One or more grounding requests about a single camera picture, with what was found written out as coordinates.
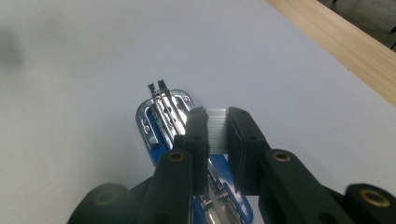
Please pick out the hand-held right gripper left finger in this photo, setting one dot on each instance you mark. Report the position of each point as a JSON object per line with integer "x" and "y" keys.
{"x": 199, "y": 140}

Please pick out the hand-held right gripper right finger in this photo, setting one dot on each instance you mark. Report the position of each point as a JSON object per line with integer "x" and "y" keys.
{"x": 244, "y": 146}

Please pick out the grey block of staples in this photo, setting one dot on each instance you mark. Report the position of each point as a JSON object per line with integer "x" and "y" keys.
{"x": 217, "y": 130}

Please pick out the blue stapler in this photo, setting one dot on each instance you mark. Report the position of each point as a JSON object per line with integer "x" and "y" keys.
{"x": 162, "y": 124}

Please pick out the wooden table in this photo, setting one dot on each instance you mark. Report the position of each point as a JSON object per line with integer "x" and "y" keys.
{"x": 348, "y": 40}

